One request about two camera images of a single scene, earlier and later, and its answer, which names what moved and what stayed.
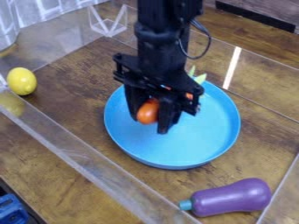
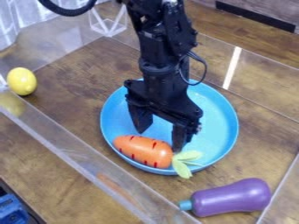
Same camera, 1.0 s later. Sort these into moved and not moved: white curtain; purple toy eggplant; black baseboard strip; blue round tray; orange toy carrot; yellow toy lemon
Moved: orange toy carrot
Not moved: black baseboard strip; purple toy eggplant; white curtain; yellow toy lemon; blue round tray
